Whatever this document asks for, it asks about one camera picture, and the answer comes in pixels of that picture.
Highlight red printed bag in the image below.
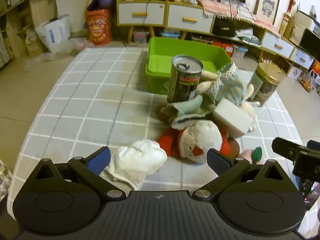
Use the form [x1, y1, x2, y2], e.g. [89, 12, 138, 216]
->
[84, 8, 113, 46]

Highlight framed cartoon picture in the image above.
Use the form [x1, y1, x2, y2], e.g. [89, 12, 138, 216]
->
[254, 0, 280, 25]

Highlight green plastic bin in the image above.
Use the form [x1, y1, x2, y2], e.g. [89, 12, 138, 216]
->
[145, 36, 233, 95]

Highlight red and white santa plush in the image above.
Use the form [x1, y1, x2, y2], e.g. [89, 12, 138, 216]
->
[157, 120, 240, 164]

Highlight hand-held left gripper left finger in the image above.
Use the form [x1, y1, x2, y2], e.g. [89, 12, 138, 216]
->
[35, 147, 126, 202]

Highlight pink patterned cloth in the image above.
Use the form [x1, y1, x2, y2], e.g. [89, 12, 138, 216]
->
[197, 0, 280, 37]

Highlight cream bunny plush blue dress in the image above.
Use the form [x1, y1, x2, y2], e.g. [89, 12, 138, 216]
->
[195, 62, 260, 133]

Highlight gold lid tin can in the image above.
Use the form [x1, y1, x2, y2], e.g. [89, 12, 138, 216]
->
[246, 62, 288, 108]

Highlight white sponge block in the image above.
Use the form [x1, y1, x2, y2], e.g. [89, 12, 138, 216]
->
[212, 98, 254, 138]

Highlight wooden wall shelving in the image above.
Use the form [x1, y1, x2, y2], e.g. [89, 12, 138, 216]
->
[0, 0, 57, 69]

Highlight teal knitted cloth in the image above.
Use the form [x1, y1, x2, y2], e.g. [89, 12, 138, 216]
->
[160, 94, 217, 130]

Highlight dark tin can yellow label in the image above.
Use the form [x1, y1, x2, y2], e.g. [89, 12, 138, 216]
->
[167, 54, 203, 103]

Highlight bag of oranges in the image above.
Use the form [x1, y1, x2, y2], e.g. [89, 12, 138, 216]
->
[299, 70, 320, 93]

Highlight black bag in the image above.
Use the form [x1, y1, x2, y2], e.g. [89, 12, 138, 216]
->
[214, 17, 237, 37]

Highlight clear storage box blue lid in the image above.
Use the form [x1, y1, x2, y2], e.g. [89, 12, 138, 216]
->
[159, 29, 182, 40]

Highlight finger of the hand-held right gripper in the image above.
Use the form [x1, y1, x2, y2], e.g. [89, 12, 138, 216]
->
[272, 137, 309, 159]

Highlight white cardboard box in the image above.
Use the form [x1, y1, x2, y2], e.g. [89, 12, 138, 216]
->
[285, 60, 304, 80]

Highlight white cloth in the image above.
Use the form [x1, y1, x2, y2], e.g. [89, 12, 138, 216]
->
[104, 139, 168, 190]

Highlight grey checked tablecloth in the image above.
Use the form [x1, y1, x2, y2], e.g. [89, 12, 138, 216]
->
[7, 46, 304, 220]

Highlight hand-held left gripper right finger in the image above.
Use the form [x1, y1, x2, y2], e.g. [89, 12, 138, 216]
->
[192, 148, 284, 202]

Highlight clear plastic bags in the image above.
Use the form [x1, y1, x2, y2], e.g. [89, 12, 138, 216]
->
[24, 37, 95, 72]

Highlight pink plush toy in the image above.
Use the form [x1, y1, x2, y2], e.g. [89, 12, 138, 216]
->
[234, 146, 265, 165]

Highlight black monitor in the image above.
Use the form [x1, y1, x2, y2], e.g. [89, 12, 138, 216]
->
[299, 27, 320, 55]

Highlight tall wooden cabinet white drawers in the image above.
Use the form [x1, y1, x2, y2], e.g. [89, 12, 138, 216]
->
[116, 0, 215, 44]

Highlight low wooden cabinet white drawers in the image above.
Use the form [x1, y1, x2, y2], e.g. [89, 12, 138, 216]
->
[212, 15, 320, 72]

